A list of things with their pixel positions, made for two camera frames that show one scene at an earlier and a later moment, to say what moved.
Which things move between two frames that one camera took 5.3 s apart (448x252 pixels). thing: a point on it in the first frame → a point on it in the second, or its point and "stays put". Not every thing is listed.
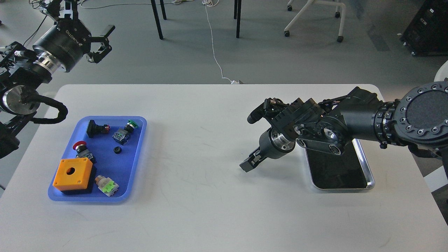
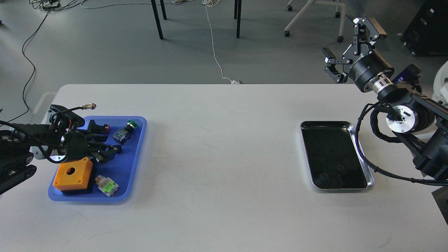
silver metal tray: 350,170 stays put
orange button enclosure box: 73,174 stays put
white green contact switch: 106,185 stays put
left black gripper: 69,41 → 78,146
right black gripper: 273,144 → 371,72
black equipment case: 427,34 stays put
